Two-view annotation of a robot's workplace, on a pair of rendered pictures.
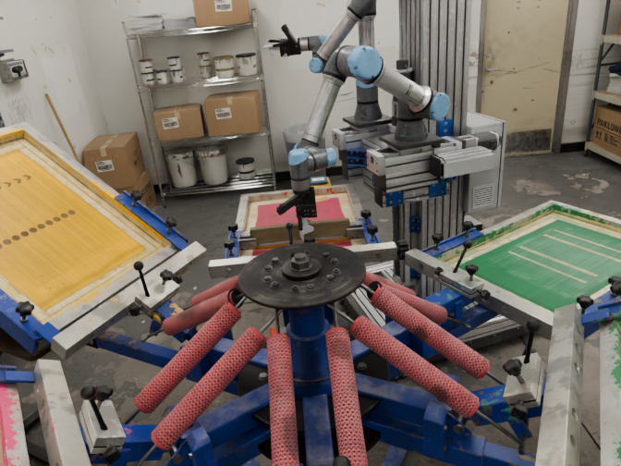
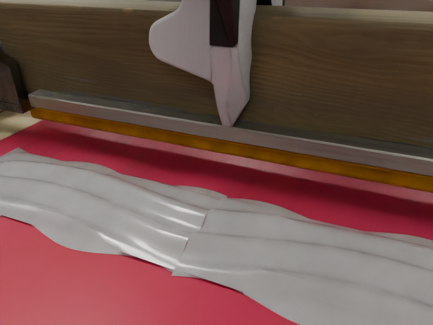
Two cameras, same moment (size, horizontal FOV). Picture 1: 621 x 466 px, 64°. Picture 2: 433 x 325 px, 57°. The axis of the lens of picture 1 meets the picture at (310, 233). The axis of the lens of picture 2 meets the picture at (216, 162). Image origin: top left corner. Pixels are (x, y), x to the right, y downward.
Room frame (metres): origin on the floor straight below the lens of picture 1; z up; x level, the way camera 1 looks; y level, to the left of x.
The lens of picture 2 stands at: (2.09, 0.12, 1.10)
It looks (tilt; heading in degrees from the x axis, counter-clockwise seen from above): 30 degrees down; 205
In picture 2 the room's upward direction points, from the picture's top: 2 degrees counter-clockwise
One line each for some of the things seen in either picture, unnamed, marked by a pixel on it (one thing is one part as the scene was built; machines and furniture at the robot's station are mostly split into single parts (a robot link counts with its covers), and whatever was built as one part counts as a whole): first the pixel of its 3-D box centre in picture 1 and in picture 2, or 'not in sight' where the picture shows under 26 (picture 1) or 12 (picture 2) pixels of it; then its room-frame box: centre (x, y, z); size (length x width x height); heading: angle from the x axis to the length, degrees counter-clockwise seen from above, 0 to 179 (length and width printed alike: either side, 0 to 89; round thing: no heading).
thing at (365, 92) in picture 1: (367, 86); not in sight; (2.76, -0.38, 1.42); 0.13 x 0.12 x 0.14; 169
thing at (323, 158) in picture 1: (319, 158); not in sight; (1.92, -0.06, 1.30); 0.11 x 0.11 x 0.08; 27
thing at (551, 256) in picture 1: (534, 247); not in sight; (1.49, -0.75, 1.05); 1.08 x 0.61 x 0.23; 121
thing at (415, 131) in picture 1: (410, 126); not in sight; (2.28, -0.51, 1.31); 0.15 x 0.15 x 0.10
